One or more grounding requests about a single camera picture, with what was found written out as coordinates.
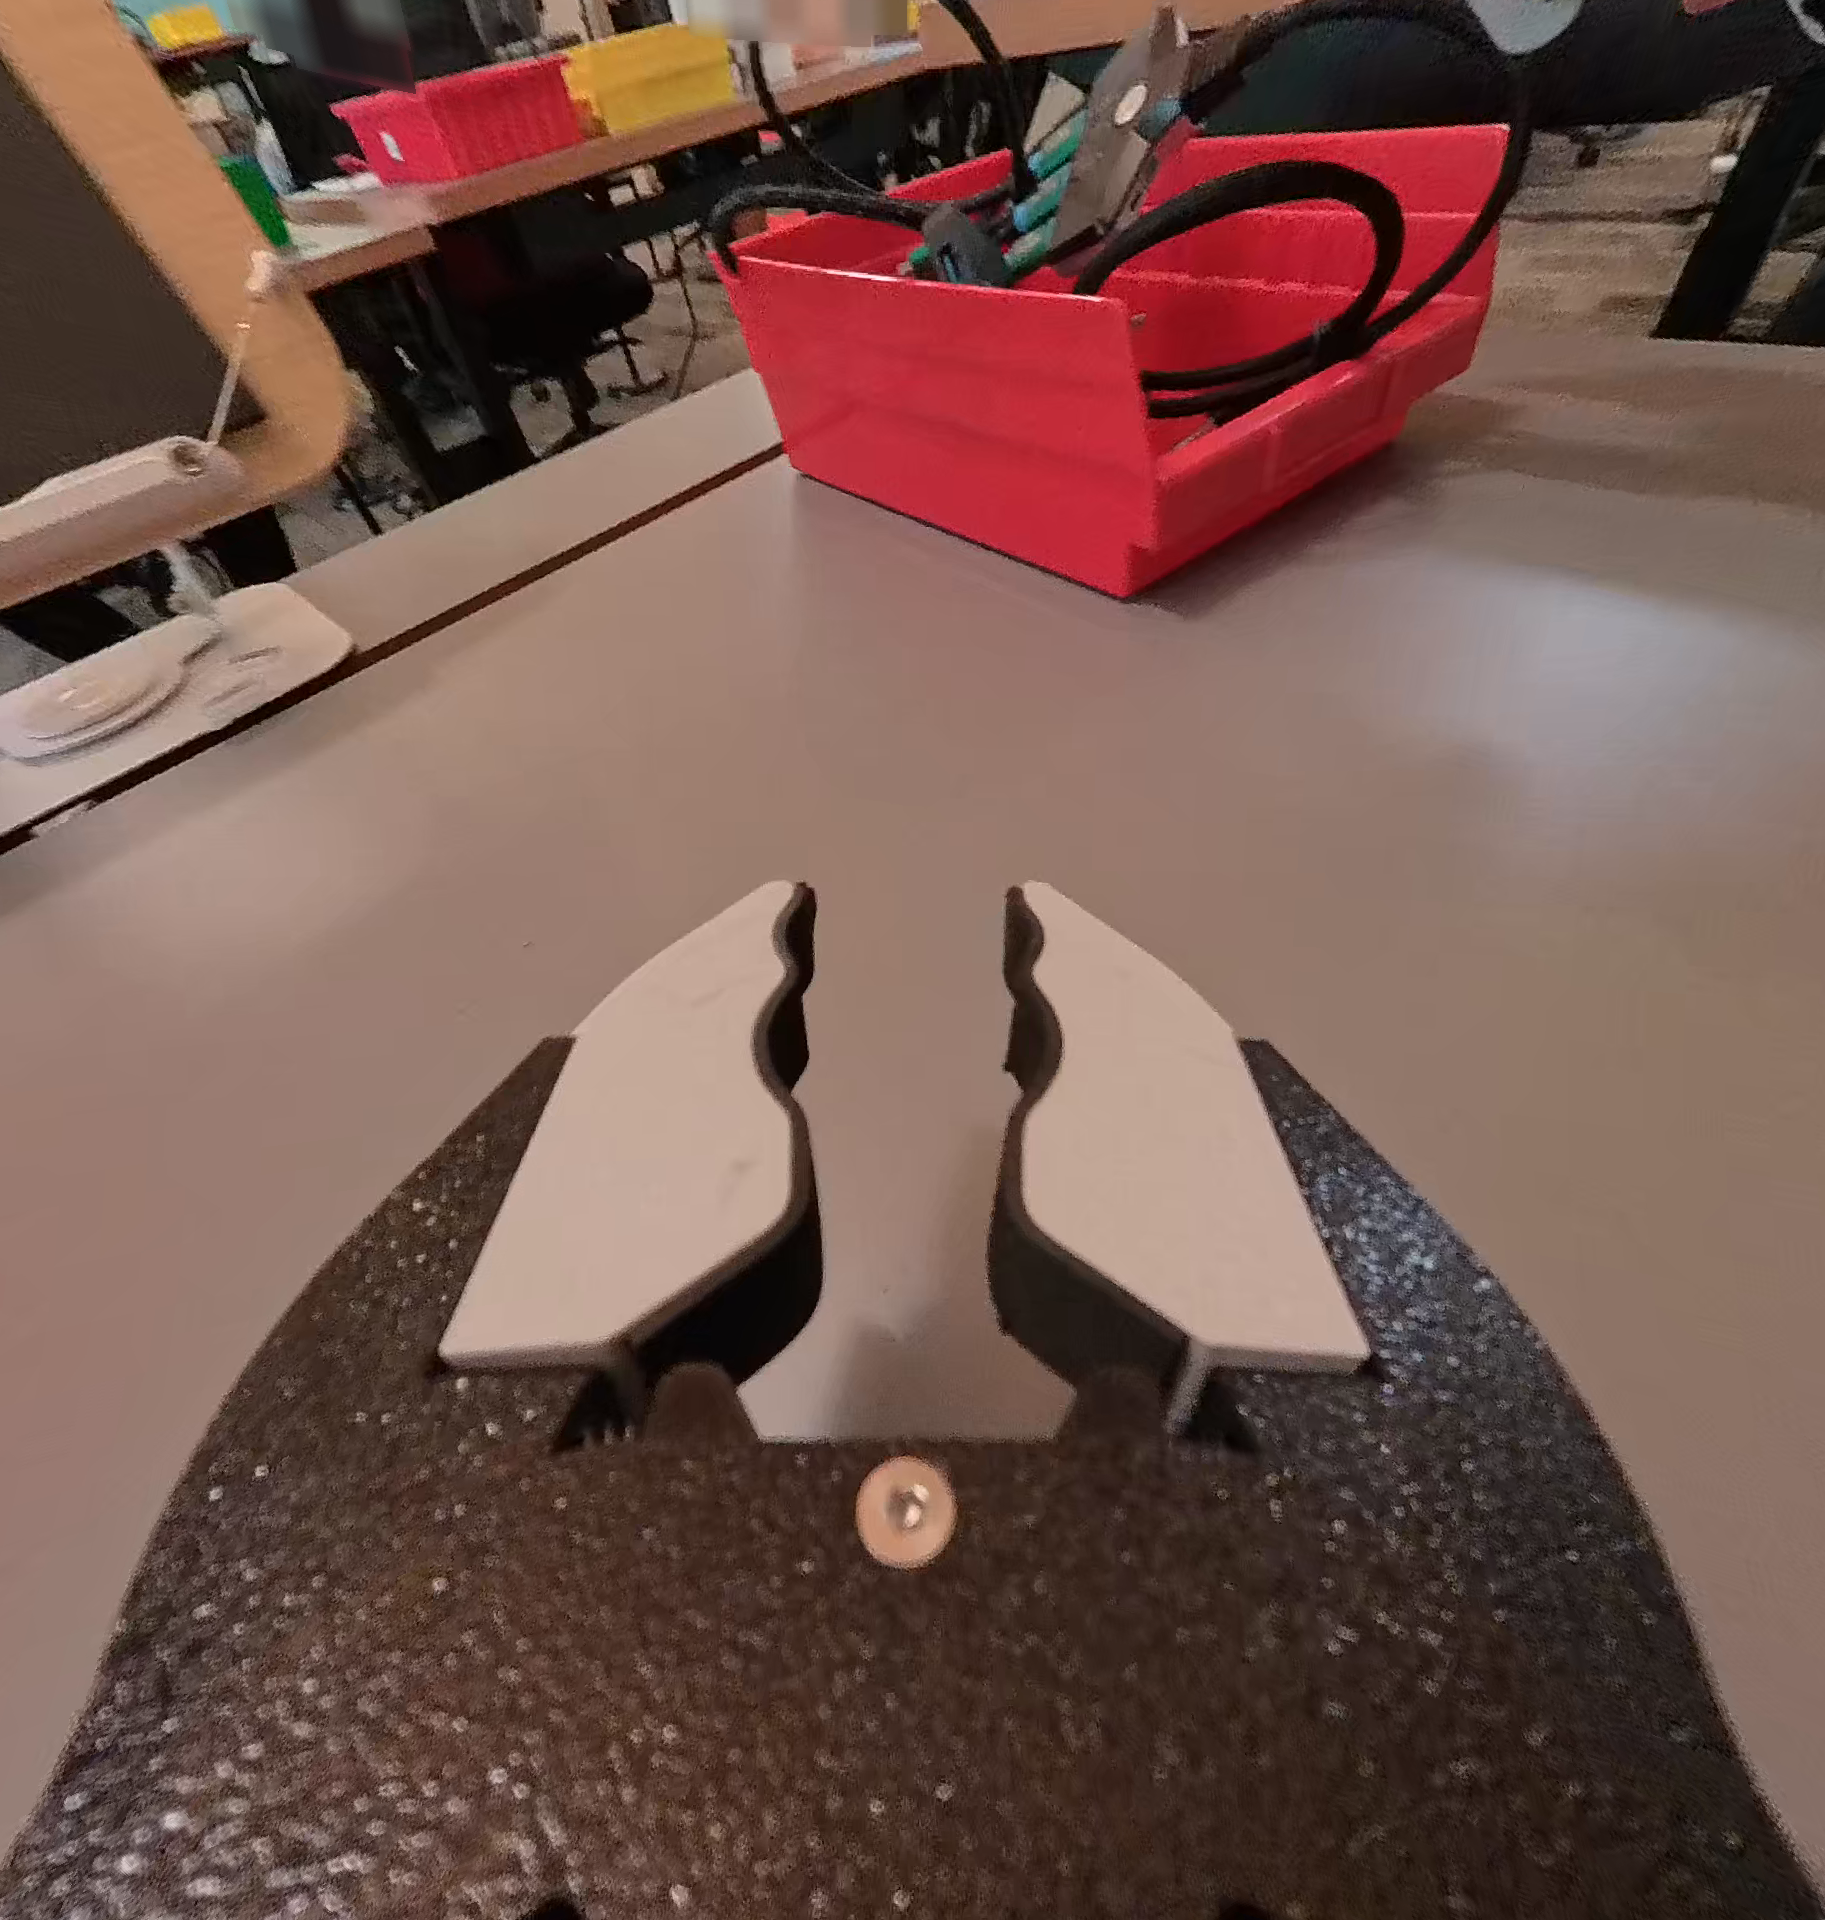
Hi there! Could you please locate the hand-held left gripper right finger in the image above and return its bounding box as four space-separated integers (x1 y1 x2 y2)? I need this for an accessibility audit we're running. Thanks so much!
987 882 1375 1442

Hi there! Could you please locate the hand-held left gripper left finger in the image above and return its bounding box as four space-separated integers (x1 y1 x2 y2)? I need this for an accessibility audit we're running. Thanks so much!
434 878 829 1428

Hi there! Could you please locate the red plastic bin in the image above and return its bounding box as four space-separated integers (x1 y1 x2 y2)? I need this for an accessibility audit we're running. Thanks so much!
709 123 1514 602

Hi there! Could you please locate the black braided cable bundle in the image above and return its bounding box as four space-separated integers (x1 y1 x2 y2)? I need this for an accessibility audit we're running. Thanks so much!
1069 46 1535 425

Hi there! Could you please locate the black HDMI switch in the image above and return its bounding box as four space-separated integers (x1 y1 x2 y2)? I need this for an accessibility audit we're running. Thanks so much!
1059 0 1229 260

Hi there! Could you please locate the grey desk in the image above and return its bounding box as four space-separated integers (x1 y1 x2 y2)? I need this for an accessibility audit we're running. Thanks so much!
0 367 789 878
0 321 1825 1920

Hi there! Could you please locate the black office chair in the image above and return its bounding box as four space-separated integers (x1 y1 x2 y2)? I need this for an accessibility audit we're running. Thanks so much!
438 196 660 444

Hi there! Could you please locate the wooden table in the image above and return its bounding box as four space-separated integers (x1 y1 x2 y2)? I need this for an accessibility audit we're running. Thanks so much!
912 0 1305 62
275 36 930 294

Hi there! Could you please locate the green container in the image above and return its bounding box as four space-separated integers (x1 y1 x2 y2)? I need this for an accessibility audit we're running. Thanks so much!
218 151 296 249

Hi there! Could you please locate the small red basket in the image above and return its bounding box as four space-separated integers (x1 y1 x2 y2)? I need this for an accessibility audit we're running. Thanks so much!
330 91 461 189

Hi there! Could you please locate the cardboard framed dark board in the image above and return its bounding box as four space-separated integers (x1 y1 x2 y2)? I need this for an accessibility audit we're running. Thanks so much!
0 0 359 528

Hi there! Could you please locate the yellow basket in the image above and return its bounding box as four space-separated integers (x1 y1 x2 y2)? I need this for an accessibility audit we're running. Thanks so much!
562 27 739 137

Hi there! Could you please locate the black table leg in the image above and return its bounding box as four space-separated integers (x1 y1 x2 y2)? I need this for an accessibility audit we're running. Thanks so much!
1654 46 1825 346

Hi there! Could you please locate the white mount plate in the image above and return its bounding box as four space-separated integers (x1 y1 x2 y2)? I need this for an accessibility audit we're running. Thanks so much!
0 583 356 767

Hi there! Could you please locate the white bracket bar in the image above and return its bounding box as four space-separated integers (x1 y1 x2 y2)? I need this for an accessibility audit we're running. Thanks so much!
0 439 248 628

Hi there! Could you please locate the black blue-flecked cable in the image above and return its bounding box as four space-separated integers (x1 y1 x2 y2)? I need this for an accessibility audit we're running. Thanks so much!
706 182 947 285

